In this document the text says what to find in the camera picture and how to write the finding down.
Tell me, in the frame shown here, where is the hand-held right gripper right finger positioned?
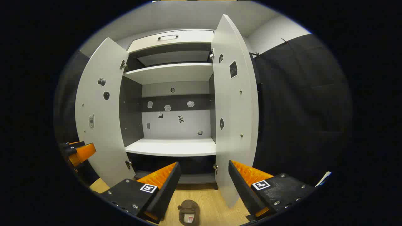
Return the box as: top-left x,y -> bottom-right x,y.
228,160 -> 316,222

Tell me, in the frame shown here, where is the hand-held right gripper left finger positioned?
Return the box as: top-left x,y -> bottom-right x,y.
100,162 -> 182,224

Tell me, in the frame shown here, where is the white cabinet door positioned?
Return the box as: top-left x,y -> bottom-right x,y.
75,37 -> 136,188
211,14 -> 259,208

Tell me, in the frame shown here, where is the brown fuzzy shoe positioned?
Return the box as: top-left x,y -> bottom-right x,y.
177,200 -> 200,226

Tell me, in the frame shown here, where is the white shoe cabinet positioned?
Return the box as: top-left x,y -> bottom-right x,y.
119,29 -> 220,190

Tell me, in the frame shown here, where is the white cabinet drawer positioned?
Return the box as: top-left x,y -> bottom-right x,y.
127,29 -> 215,53

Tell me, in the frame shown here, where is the black backdrop cloth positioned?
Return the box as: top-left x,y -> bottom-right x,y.
251,33 -> 353,186

